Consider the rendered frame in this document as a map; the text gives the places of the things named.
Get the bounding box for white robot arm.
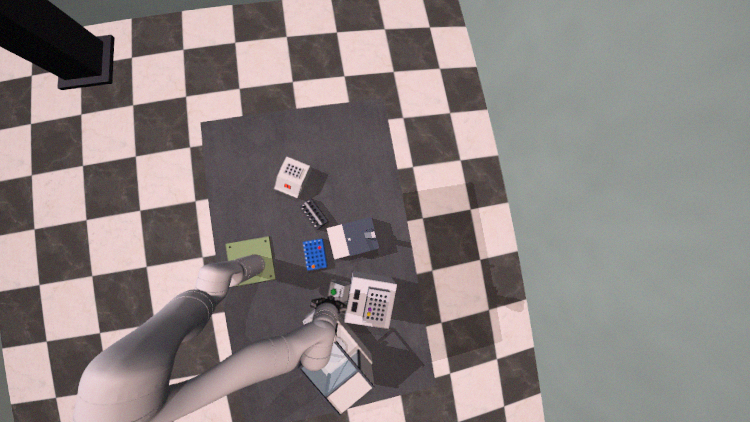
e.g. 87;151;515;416
72;254;338;422

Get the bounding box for blue tube rack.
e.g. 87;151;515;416
303;238;327;270

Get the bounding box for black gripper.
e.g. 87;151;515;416
311;295;347;313

